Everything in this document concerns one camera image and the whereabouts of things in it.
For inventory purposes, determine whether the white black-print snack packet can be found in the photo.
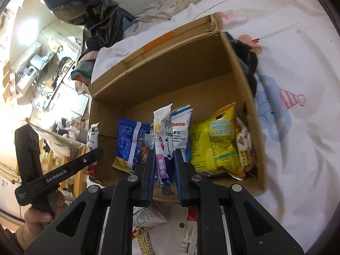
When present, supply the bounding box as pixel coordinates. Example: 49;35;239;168
85;122;100;179

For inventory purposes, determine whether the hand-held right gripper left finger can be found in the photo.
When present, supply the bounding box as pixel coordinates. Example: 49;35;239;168
25;150;156;255

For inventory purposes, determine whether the person's left hand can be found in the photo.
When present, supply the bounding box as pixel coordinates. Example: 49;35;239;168
23;190;71;243

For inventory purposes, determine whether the white water heater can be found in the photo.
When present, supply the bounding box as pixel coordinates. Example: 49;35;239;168
15;54;45;96

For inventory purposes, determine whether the white cloth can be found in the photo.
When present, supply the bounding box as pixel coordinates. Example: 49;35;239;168
29;123;89;158

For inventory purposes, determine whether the white floor cabinet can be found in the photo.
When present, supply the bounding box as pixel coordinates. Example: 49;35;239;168
50;80;90;120

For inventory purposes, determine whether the red patterned snack packet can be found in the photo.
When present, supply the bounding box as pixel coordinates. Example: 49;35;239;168
234;116;259;178

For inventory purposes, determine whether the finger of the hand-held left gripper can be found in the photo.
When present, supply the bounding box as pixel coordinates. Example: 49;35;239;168
78;148;104;168

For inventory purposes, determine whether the white blue-edged snack packet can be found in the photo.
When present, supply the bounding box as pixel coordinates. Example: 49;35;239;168
170;105;193;163

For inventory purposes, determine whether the floral grey duvet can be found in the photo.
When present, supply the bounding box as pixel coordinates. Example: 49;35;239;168
123;0;257;39

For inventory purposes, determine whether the blue snack packet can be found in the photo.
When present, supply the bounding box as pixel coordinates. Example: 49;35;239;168
112;117;152;173

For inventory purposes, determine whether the yellow snack packet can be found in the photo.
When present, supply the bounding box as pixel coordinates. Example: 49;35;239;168
188;102;246;180

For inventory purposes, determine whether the white and red snack packet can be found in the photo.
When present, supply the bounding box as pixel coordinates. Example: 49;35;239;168
177;208;198;255

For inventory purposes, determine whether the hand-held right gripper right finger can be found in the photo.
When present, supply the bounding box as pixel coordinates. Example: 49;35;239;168
173;149;305;255

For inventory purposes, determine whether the white and purple snack packet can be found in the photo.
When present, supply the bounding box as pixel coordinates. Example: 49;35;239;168
153;103;176;197

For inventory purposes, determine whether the orange and teal cloth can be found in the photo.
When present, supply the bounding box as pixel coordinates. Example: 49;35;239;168
70;58;96;87

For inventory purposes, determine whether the white crumpled snack packet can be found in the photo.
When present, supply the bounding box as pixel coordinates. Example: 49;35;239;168
132;201;168;227

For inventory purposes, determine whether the black plastic bag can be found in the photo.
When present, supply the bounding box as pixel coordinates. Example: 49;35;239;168
34;0;136;59

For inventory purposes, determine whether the beige patterned stick packet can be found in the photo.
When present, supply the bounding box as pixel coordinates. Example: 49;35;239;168
132;225;155;255

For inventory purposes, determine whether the brown cardboard box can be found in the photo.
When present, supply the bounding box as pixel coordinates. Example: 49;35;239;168
88;13;268;205

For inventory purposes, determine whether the dark grey cloth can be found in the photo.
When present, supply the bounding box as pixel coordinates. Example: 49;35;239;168
224;31;263;97

